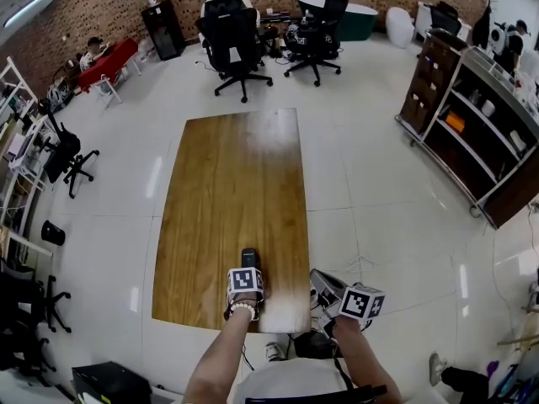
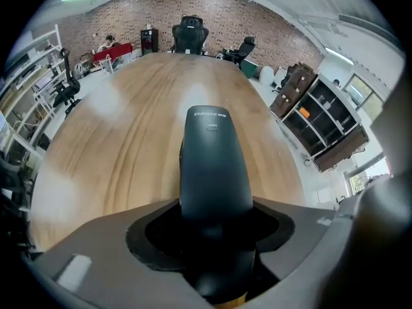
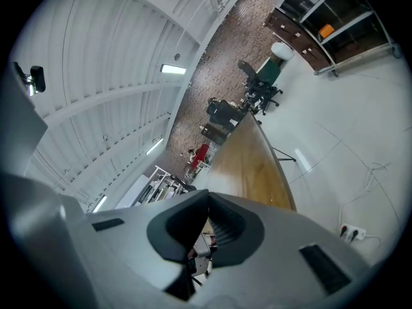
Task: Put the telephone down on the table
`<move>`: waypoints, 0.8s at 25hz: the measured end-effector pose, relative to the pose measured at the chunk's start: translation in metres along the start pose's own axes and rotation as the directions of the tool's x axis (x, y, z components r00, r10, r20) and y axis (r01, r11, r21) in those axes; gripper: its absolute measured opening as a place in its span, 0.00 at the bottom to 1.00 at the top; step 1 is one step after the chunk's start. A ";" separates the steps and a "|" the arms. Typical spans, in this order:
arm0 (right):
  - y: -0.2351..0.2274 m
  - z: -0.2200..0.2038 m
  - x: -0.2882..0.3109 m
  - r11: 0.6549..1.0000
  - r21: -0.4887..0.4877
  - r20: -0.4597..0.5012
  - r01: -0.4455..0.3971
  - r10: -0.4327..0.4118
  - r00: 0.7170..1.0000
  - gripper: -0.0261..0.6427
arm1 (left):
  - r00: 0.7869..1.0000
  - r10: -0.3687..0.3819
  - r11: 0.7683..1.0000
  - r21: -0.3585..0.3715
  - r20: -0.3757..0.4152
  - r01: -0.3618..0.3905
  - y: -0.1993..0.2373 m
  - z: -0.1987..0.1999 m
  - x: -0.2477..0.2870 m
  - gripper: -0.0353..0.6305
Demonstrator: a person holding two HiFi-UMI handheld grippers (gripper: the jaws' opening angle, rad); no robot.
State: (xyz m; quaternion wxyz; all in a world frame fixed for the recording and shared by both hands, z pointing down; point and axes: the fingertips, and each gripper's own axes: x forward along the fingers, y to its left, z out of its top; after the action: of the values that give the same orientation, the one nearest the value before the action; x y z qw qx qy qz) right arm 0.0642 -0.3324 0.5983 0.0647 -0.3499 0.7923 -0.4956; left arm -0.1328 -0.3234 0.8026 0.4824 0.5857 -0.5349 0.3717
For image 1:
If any white metal shelf rack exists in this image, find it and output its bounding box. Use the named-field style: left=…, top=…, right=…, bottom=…
left=0, top=56, right=39, bottom=121
left=0, top=115, right=54, bottom=243

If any red table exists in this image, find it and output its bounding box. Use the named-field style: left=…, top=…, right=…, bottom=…
left=77, top=37, right=142, bottom=94

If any long ceiling light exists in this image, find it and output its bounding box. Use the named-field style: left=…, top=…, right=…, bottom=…
left=3, top=0, right=58, bottom=29

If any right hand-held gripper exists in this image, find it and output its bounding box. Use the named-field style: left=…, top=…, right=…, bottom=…
left=309, top=267, right=387, bottom=332

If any dark wooden shelf unit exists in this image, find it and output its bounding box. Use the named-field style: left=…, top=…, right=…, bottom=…
left=394, top=27, right=539, bottom=230

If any person's white shoe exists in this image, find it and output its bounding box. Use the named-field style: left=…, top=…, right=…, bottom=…
left=264, top=342, right=288, bottom=362
left=428, top=353, right=448, bottom=387

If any black office chair with headrest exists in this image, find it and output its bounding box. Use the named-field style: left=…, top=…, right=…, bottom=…
left=284, top=0, right=350, bottom=88

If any black cabinet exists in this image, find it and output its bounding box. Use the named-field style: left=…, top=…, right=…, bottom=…
left=140, top=0, right=187, bottom=61

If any person's right forearm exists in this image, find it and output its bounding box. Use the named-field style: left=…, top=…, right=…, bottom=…
left=332, top=317, right=403, bottom=404

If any white rounded seat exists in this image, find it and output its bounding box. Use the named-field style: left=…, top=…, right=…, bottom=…
left=385, top=6, right=416, bottom=50

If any white frame chair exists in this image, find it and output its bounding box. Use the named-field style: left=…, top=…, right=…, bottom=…
left=90, top=73, right=124, bottom=109

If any dark green bathtub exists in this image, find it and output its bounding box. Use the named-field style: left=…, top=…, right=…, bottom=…
left=296, top=0, right=379, bottom=42

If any person's black trouser leg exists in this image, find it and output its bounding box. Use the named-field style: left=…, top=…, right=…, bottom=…
left=440, top=366, right=490, bottom=401

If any orange box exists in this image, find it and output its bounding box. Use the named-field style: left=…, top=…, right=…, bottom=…
left=445, top=112, right=467, bottom=133

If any white bead bracelet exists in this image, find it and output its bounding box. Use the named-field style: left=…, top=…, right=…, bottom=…
left=229, top=301, right=258, bottom=322

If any white floor cable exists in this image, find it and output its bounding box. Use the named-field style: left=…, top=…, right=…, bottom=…
left=347, top=252, right=382, bottom=274

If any black hanging garment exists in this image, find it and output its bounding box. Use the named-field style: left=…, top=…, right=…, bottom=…
left=471, top=0, right=494, bottom=51

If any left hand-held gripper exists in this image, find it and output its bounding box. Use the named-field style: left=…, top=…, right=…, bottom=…
left=227, top=266, right=265, bottom=306

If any wooden table with black legs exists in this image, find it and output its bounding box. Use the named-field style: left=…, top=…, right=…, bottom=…
left=151, top=107, right=312, bottom=335

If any black box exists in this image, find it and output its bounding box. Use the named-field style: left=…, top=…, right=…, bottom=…
left=71, top=360, right=153, bottom=404

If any black waste bin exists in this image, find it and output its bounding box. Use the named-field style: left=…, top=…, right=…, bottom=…
left=40, top=220, right=67, bottom=247

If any person's white shirt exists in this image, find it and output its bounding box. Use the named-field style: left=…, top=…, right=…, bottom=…
left=233, top=358, right=350, bottom=404

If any person's left forearm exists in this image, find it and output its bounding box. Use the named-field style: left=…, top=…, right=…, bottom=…
left=181, top=305, right=259, bottom=404

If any black bag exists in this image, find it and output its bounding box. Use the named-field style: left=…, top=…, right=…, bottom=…
left=293, top=330, right=338, bottom=359

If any black mesh office chair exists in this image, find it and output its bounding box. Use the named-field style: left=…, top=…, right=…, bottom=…
left=195, top=0, right=274, bottom=104

